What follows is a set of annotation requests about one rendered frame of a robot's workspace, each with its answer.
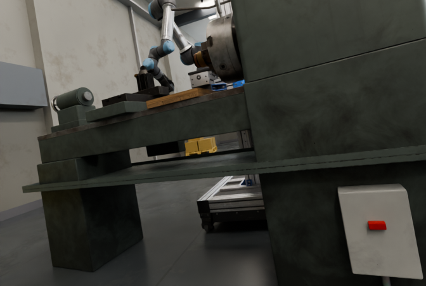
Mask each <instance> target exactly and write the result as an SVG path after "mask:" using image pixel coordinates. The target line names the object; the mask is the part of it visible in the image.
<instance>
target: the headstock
mask: <svg viewBox="0 0 426 286"><path fill-rule="evenodd" d="M231 8H232V12H233V19H234V23H235V30H236V36H237V41H238V47H239V52H240V58H241V63H242V69H243V76H244V80H245V83H247V82H252V81H256V80H259V79H264V78H267V77H272V76H275V75H280V74H284V73H287V72H292V71H295V70H300V69H303V68H308V67H312V66H315V65H320V64H323V63H327V62H332V61H335V60H339V59H343V58H347V57H350V56H355V55H360V54H363V53H367V52H371V51H375V50H378V49H383V48H388V47H391V46H395V45H398V44H402V43H406V42H410V41H415V40H418V39H423V38H426V0H231Z"/></svg>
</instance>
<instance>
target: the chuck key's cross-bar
mask: <svg viewBox="0 0 426 286"><path fill-rule="evenodd" d="M229 2H231V0H226V1H223V2H220V5H222V4H226V3H229ZM215 7H216V4H214V5H212V6H204V7H192V8H171V11H184V10H207V9H211V8H215Z"/></svg>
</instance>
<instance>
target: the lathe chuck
mask: <svg viewBox="0 0 426 286"><path fill-rule="evenodd" d="M225 17H226V15H224V16H222V17H220V18H217V19H215V20H212V21H210V22H209V23H208V25H207V30H206V39H209V37H212V40H213V45H212V47H210V46H209V47H207V49H208V52H209V56H210V60H211V62H212V65H213V67H214V69H215V71H216V73H217V75H218V76H219V78H220V79H221V80H222V81H223V82H225V83H226V84H230V83H233V82H238V81H242V80H244V79H242V78H241V77H240V76H239V75H238V74H237V72H236V70H235V68H234V66H233V64H232V62H231V59H230V57H229V53H228V49H227V46H226V40H225V36H224V19H225ZM221 63H225V64H226V66H227V68H226V69H225V70H223V69H221V68H220V64H221Z"/></svg>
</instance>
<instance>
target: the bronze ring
mask: <svg viewBox="0 0 426 286"><path fill-rule="evenodd" d="M193 62H194V64H195V66H196V67H197V68H200V67H208V64H209V63H211V60H210V58H208V59H205V60H204V59H203V58H202V54H201V51H199V52H198V53H195V54H194V55H193Z"/></svg>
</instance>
